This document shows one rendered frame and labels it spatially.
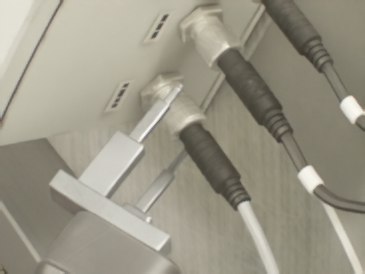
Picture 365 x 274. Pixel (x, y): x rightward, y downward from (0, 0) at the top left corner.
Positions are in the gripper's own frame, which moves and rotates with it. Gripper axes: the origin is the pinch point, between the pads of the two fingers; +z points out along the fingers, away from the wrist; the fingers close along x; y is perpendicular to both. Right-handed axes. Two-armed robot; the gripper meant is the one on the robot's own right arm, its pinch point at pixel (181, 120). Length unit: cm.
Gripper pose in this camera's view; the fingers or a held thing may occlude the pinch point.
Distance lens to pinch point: 84.4
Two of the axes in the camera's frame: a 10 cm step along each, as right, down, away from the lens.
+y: 8.2, 4.7, -3.2
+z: 5.7, -7.1, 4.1
